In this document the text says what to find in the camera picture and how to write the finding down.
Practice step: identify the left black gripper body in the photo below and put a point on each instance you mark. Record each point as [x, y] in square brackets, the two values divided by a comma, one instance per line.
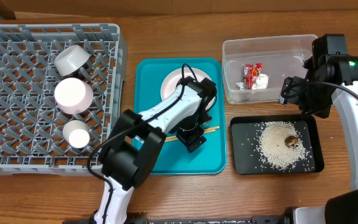
[191, 140]

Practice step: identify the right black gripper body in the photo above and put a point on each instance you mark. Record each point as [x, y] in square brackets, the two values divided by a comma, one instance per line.
[314, 100]

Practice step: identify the white napkin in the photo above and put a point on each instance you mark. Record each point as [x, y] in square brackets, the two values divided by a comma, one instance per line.
[255, 83]

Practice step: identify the red snack wrapper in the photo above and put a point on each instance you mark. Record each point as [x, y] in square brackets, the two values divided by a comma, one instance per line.
[251, 73]

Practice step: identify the white round plate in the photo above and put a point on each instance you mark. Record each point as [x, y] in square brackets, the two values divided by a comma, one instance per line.
[170, 82]

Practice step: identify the brown food piece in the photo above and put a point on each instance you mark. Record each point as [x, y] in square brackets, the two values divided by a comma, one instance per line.
[291, 141]

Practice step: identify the white rice pile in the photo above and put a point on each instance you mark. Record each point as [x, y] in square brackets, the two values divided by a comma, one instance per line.
[266, 152]

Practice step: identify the small white cup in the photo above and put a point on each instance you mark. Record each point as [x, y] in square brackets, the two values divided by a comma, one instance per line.
[76, 134]

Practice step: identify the pink shallow bowl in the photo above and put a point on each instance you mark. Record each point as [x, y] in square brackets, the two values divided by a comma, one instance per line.
[73, 96]

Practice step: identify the grey bowl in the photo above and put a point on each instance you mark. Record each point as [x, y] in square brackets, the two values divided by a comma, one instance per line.
[71, 59]

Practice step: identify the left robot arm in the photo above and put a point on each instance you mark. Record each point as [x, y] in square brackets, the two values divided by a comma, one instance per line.
[130, 152]

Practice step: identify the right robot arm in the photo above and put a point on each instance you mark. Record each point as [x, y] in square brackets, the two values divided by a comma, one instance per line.
[343, 208]

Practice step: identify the teal plastic tray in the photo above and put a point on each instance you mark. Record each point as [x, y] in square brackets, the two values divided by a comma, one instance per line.
[175, 159]

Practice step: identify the clear plastic bin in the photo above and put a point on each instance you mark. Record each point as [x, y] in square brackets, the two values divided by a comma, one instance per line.
[281, 56]

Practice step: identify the black rectangular tray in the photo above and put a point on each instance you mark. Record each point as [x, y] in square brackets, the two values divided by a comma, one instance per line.
[238, 128]

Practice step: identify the grey plastic dish rack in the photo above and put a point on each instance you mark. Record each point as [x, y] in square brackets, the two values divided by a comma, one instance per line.
[31, 124]

